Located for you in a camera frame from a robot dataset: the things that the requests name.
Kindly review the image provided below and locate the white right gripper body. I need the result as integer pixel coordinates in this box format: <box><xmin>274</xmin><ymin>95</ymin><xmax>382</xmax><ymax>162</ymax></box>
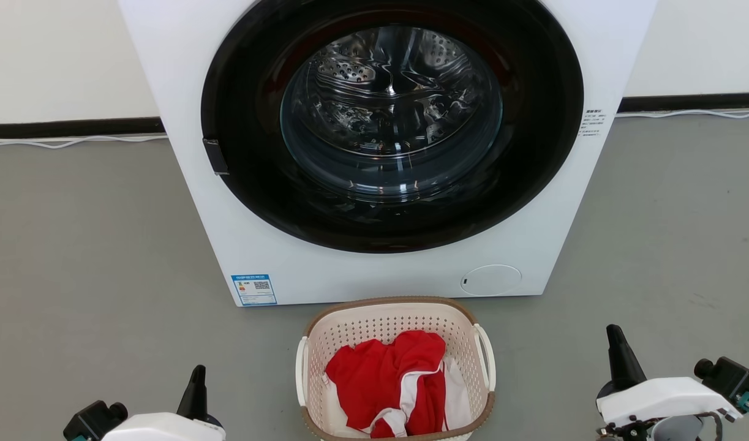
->
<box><xmin>597</xmin><ymin>377</ymin><xmax>742</xmax><ymax>428</ymax></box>

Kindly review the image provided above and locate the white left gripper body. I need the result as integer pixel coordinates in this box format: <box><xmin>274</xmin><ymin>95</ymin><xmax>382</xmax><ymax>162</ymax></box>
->
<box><xmin>102</xmin><ymin>412</ymin><xmax>226</xmax><ymax>441</ymax></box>

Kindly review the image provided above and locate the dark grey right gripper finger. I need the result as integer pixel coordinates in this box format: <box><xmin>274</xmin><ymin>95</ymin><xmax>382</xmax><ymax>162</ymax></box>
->
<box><xmin>606</xmin><ymin>325</ymin><xmax>648</xmax><ymax>393</ymax></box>

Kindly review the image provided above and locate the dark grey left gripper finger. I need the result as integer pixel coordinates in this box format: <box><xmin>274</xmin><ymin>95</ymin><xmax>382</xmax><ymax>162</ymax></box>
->
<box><xmin>177</xmin><ymin>365</ymin><xmax>208</xmax><ymax>422</ymax></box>

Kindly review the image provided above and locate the cream perforated laundry basket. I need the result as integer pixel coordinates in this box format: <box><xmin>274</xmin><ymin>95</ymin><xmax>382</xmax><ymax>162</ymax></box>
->
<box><xmin>295</xmin><ymin>296</ymin><xmax>496</xmax><ymax>441</ymax></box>

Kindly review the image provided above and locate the blue energy label sticker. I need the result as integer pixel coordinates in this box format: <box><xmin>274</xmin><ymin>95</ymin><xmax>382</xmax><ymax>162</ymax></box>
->
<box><xmin>231</xmin><ymin>274</ymin><xmax>277</xmax><ymax>306</ymax></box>

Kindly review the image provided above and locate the round white filter cover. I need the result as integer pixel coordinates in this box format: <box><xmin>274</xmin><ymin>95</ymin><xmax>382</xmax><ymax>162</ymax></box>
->
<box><xmin>461</xmin><ymin>265</ymin><xmax>522</xmax><ymax>297</ymax></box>

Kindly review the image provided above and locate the white garment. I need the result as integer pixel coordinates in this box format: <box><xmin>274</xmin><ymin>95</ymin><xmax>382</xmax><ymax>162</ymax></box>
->
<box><xmin>322</xmin><ymin>357</ymin><xmax>473</xmax><ymax>439</ymax></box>

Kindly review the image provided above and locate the red garment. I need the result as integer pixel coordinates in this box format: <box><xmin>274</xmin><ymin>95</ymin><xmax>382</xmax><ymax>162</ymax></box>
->
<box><xmin>325</xmin><ymin>330</ymin><xmax>446</xmax><ymax>439</ymax></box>

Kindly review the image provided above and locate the small printed text sticker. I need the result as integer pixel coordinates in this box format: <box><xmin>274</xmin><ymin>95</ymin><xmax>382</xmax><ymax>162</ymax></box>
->
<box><xmin>579</xmin><ymin>109</ymin><xmax>606</xmax><ymax>137</ymax></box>

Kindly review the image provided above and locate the black round washer door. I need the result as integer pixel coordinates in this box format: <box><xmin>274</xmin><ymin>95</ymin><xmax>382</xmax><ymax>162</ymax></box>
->
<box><xmin>201</xmin><ymin>0</ymin><xmax>584</xmax><ymax>254</ymax></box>

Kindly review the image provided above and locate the white front-load washing machine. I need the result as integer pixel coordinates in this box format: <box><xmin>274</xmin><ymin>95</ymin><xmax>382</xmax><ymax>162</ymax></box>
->
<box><xmin>117</xmin><ymin>0</ymin><xmax>657</xmax><ymax>307</ymax></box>

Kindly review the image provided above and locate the thin black right gripper cable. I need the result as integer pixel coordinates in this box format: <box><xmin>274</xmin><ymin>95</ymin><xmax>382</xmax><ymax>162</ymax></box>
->
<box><xmin>687</xmin><ymin>412</ymin><xmax>725</xmax><ymax>441</ymax></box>

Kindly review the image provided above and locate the black door latch handle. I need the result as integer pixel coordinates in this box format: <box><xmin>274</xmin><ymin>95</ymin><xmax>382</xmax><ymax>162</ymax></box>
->
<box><xmin>203</xmin><ymin>138</ymin><xmax>230</xmax><ymax>176</ymax></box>

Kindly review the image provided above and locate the white floor cable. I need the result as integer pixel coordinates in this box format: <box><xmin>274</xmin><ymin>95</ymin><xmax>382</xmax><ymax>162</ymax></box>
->
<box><xmin>616</xmin><ymin>108</ymin><xmax>749</xmax><ymax>119</ymax></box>
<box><xmin>0</xmin><ymin>134</ymin><xmax>168</xmax><ymax>149</ymax></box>

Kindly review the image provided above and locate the black wall baseboard strip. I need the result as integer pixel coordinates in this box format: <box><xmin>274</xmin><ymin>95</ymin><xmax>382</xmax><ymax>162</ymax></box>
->
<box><xmin>0</xmin><ymin>117</ymin><xmax>165</xmax><ymax>139</ymax></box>
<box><xmin>618</xmin><ymin>92</ymin><xmax>749</xmax><ymax>113</ymax></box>

